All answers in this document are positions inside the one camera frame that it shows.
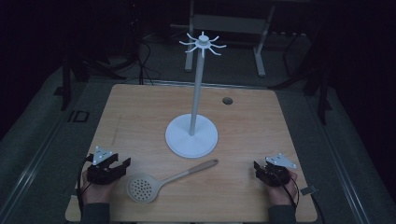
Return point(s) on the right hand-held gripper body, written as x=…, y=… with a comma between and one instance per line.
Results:
x=276, y=174

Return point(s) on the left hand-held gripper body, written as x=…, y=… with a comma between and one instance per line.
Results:
x=99, y=174

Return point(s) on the beige slotted spoon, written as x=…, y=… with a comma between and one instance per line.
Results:
x=146, y=188

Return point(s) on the white hook stand rack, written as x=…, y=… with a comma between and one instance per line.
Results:
x=191, y=140

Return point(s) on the person's left hand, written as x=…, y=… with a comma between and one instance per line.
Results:
x=97, y=191

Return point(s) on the person's right hand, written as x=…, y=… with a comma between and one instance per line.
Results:
x=281, y=194

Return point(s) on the grey tape piece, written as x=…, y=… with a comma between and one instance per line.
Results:
x=308, y=190

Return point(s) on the black metal stand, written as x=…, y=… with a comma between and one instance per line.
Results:
x=320, y=90
x=66, y=84

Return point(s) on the white metal table frame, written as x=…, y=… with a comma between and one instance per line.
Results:
x=232, y=24

